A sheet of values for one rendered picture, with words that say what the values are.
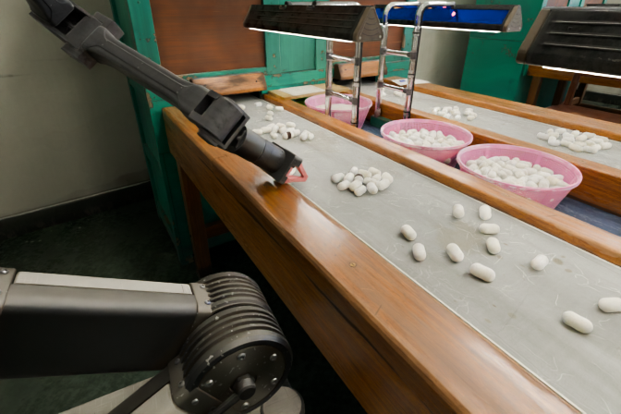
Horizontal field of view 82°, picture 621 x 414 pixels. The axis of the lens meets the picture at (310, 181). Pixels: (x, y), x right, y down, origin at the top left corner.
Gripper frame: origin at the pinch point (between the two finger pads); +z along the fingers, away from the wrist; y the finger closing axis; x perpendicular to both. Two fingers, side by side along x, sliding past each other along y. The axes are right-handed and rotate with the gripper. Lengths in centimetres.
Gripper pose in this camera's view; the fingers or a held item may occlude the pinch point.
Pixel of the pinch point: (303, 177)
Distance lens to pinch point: 81.4
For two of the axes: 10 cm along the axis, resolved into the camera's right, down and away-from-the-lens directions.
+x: -5.3, 8.4, 0.4
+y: -5.4, -3.8, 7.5
